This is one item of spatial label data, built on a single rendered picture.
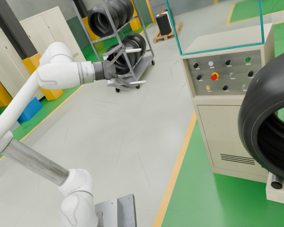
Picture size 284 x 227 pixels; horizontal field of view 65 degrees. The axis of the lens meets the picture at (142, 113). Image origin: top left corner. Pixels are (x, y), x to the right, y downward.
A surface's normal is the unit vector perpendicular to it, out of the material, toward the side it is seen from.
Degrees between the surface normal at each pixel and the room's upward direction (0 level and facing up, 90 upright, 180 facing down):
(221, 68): 90
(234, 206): 0
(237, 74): 90
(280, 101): 81
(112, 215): 4
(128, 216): 0
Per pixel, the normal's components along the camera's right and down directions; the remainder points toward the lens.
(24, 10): 0.86, -0.06
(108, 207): -0.29, -0.81
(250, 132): -0.65, 0.56
